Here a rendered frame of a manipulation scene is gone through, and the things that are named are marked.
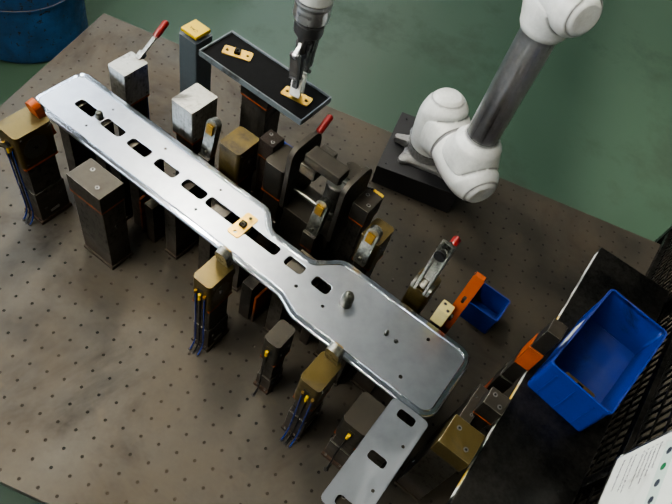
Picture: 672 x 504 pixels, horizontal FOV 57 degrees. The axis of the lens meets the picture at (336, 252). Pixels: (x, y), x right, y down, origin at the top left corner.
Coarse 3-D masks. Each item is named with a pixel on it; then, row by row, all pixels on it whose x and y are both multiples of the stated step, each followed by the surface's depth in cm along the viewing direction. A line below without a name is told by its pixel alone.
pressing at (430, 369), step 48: (48, 96) 173; (96, 96) 176; (96, 144) 166; (144, 144) 170; (144, 192) 162; (240, 192) 167; (240, 240) 158; (288, 288) 153; (336, 288) 156; (336, 336) 148; (384, 336) 151; (432, 336) 153; (384, 384) 144; (432, 384) 146
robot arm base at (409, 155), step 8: (400, 136) 217; (408, 136) 217; (400, 144) 218; (408, 144) 215; (408, 152) 214; (416, 152) 211; (400, 160) 213; (408, 160) 213; (416, 160) 213; (424, 160) 211; (432, 160) 210; (424, 168) 213; (432, 168) 212; (440, 176) 212
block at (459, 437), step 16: (448, 432) 134; (464, 432) 134; (480, 432) 135; (432, 448) 136; (448, 448) 132; (464, 448) 132; (416, 464) 147; (432, 464) 142; (448, 464) 136; (464, 464) 131; (400, 480) 158; (416, 480) 152; (432, 480) 147; (416, 496) 159
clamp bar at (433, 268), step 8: (440, 248) 143; (448, 248) 143; (432, 256) 146; (440, 256) 141; (448, 256) 143; (432, 264) 148; (440, 264) 147; (424, 272) 150; (432, 272) 150; (432, 280) 150
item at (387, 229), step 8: (376, 224) 161; (384, 224) 161; (384, 232) 160; (392, 232) 160; (360, 240) 160; (384, 240) 158; (376, 248) 158; (384, 248) 164; (376, 256) 163; (368, 264) 164; (368, 272) 172
